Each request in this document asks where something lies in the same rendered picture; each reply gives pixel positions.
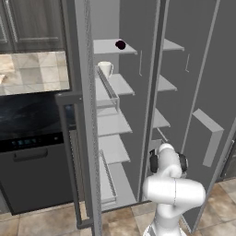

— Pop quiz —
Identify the grey fridge shelf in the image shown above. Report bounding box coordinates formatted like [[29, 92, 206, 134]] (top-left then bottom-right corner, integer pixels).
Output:
[[95, 73, 136, 102], [98, 134, 131, 166], [97, 107, 134, 137], [93, 38, 138, 56]]

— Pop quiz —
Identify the grey fridge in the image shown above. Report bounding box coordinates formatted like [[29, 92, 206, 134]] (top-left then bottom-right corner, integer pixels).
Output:
[[88, 0, 222, 213]]

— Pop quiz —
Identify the grey freezer shelf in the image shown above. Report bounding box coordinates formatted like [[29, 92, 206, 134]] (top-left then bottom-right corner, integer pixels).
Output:
[[162, 38, 185, 53], [152, 107, 171, 130], [157, 75, 179, 93]]

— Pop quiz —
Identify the dark purple eggplant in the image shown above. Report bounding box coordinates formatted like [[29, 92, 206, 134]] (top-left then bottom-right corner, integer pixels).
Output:
[[114, 39, 127, 51]]

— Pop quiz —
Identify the grey fridge door with bin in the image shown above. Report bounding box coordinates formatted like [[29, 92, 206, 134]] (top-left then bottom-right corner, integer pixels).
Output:
[[180, 0, 236, 234]]

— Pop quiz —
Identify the white mug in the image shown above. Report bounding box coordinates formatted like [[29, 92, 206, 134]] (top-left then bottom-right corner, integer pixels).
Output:
[[97, 61, 114, 78]]

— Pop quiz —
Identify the grey door bin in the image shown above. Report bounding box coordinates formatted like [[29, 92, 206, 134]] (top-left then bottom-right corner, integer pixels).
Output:
[[192, 108, 225, 168]]

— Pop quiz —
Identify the black dishwasher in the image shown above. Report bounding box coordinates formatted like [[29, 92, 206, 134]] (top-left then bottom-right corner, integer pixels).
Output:
[[0, 131, 78, 216]]

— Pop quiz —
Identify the dark wood cupboard door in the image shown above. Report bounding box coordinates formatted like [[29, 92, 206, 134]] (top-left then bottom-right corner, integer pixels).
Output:
[[0, 0, 9, 53], [6, 0, 65, 53]]

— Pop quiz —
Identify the grey fridge door with handle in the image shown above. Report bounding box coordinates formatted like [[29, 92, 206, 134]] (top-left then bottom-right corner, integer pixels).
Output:
[[63, 0, 103, 236]]

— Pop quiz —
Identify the grey wire door rack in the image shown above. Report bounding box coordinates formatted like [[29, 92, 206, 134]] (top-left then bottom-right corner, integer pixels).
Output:
[[96, 65, 121, 113], [99, 148, 119, 206]]

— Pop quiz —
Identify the grey fridge door handle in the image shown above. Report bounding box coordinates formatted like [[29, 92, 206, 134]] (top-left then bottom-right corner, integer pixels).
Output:
[[54, 91, 94, 230]]

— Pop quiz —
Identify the black dishwasher handle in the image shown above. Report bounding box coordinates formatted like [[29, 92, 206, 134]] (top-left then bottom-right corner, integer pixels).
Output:
[[13, 147, 49, 163]]

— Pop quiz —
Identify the silver cupboard handle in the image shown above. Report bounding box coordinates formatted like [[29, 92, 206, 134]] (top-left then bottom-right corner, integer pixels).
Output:
[[3, 0, 18, 35], [0, 18, 7, 44]]

